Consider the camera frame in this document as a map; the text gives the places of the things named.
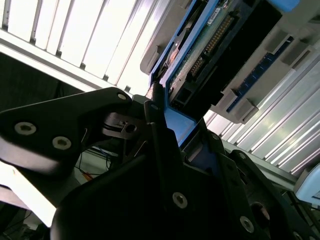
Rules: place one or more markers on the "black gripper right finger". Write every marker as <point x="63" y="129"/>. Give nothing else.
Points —
<point x="232" y="175"/>

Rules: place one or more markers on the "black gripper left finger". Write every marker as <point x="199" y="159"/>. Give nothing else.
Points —
<point x="50" y="120"/>

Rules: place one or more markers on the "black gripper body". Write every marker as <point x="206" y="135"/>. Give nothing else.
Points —
<point x="112" y="212"/>

